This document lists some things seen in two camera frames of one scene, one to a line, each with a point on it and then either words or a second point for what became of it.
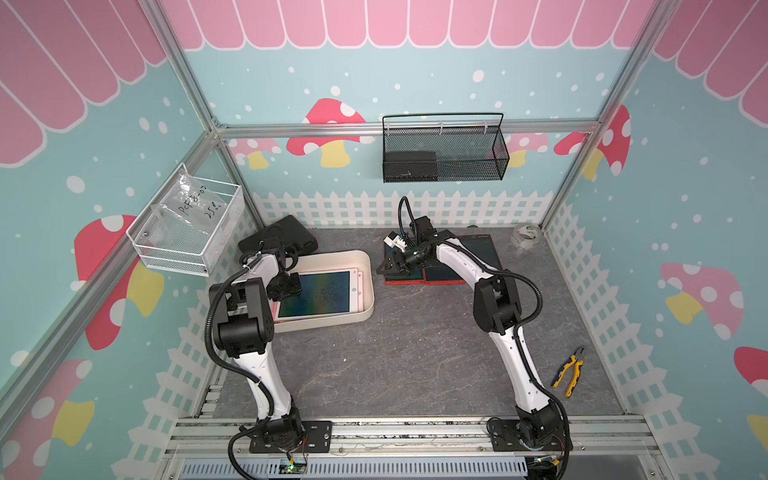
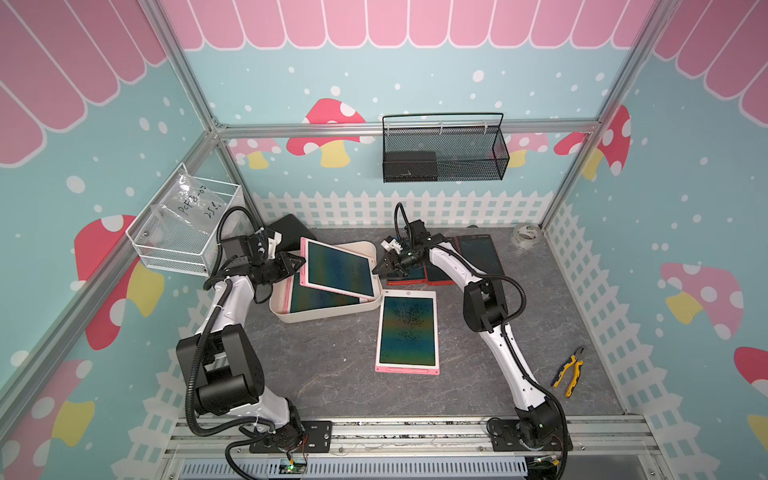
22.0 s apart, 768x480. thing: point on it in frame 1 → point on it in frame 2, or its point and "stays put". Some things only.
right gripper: [393, 268] stays put
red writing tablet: [441, 277] stays put
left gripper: [293, 291] → [286, 264]
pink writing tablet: [323, 293] → [408, 336]
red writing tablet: [417, 277] stays put
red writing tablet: [484, 247] stays put
